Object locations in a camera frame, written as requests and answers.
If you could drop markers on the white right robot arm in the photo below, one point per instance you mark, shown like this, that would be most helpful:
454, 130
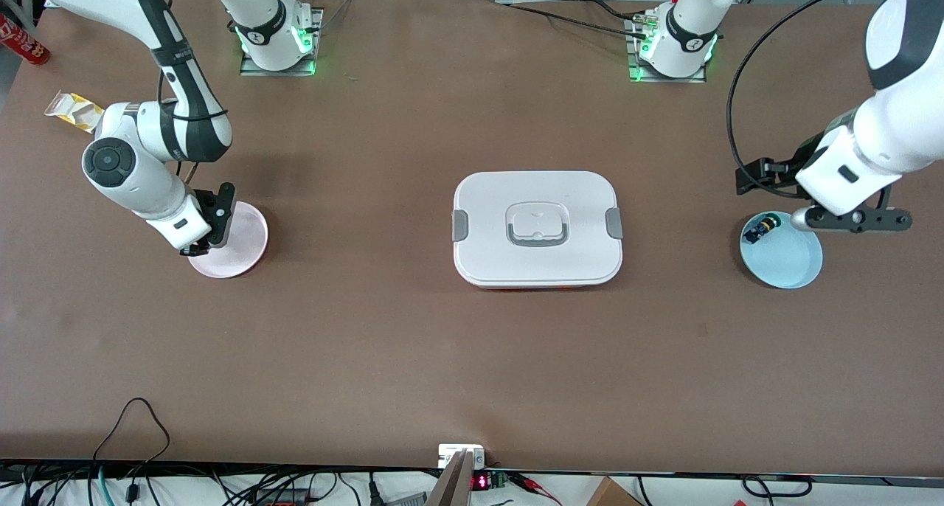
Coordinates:
125, 167

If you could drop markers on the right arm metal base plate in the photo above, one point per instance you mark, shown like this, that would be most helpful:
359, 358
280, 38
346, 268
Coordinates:
254, 71

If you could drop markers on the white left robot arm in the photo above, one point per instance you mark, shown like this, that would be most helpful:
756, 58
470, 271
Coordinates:
870, 152

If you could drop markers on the grey camera support beam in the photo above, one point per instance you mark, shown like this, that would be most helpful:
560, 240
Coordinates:
453, 484

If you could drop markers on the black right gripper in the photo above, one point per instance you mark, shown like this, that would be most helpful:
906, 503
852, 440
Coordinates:
209, 205

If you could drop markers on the yellow white torn carton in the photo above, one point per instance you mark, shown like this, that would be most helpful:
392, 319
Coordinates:
74, 111

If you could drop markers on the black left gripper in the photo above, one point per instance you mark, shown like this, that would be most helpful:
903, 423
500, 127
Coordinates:
780, 170

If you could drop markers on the white metal bracket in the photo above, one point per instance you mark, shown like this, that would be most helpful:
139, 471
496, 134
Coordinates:
450, 453

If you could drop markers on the light blue round plate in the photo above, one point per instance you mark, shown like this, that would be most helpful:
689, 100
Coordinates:
785, 262

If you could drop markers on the white lidded lunch box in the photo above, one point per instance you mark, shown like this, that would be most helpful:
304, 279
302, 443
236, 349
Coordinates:
537, 229

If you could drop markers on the red digit display module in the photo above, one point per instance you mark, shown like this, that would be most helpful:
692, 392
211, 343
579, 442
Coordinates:
481, 482

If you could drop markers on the brown cardboard box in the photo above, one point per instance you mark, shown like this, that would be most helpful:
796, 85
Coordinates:
612, 493

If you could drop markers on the pink round plate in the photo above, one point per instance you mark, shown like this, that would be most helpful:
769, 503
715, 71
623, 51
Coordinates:
240, 244

